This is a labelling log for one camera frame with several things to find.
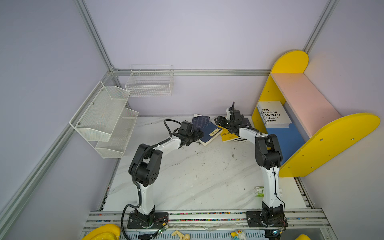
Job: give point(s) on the beige toy figure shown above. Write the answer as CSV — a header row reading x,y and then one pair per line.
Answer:
x,y
181,235

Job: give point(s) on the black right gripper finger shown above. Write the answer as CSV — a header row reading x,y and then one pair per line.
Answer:
x,y
224,130
220,121

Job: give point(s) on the white wire basket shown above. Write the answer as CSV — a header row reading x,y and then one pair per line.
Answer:
x,y
150,81

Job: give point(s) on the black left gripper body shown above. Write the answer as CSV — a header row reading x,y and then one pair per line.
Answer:
x,y
189,136

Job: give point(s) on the white perforated metal shelf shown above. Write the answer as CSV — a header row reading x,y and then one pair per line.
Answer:
x,y
96,119

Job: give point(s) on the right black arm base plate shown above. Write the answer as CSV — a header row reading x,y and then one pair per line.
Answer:
x,y
266,219

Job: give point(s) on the white book black lettering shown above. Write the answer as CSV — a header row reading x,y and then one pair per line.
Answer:
x,y
273,114

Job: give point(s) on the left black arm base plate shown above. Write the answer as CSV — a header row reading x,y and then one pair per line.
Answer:
x,y
152,221

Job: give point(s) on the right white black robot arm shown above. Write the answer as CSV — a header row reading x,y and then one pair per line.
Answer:
x,y
268,156

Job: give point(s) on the yellow white toy figure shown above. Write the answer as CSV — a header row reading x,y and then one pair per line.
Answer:
x,y
238,235

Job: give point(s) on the yellow pink blue bookshelf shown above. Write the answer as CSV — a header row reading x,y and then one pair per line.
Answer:
x,y
329,133

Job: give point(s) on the lower white perforated shelf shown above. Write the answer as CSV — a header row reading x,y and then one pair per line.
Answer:
x,y
117,145

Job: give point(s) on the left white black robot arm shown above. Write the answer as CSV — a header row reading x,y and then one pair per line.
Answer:
x,y
145,166

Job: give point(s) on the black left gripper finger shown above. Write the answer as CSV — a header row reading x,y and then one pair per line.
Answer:
x,y
200,133
198,142

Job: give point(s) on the yellow object bottom right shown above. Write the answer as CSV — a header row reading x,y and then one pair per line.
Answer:
x,y
303,237

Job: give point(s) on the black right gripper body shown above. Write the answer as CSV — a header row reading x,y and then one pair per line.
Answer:
x,y
228,121

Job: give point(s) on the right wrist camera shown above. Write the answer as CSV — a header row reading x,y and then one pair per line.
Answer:
x,y
233,114

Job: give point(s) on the dark blue barcode book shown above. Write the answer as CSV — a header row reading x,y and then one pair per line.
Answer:
x,y
200,121

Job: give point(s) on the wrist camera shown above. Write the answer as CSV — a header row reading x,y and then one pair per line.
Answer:
x,y
233,114
186,128

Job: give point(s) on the yellow plastic toy left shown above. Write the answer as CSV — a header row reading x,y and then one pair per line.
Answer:
x,y
106,232

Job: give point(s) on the yellow cartoon cover book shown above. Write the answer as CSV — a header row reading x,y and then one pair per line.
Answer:
x,y
228,137

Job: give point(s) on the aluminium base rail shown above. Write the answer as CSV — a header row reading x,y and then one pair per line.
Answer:
x,y
220,224

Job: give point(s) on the small green white box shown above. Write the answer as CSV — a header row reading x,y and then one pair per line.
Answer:
x,y
259,191

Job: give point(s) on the black cover book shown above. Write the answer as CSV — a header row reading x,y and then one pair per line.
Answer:
x,y
246,122

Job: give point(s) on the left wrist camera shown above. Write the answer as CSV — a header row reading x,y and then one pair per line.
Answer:
x,y
186,128

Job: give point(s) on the dark blue book yellow label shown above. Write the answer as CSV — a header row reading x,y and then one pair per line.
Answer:
x,y
211,131

